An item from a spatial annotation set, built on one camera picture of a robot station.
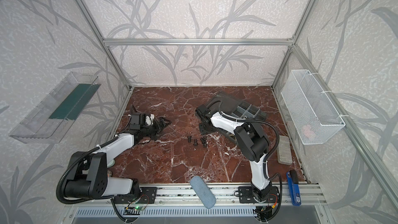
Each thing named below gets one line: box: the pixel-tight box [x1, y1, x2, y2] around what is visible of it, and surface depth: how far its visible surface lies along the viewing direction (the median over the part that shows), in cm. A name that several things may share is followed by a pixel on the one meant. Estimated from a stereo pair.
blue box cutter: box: [286, 169, 302, 207], surface depth 75 cm
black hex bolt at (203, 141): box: [200, 136, 207, 148], surface depth 93 cm
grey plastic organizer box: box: [207, 92, 267, 122], surface depth 105 cm
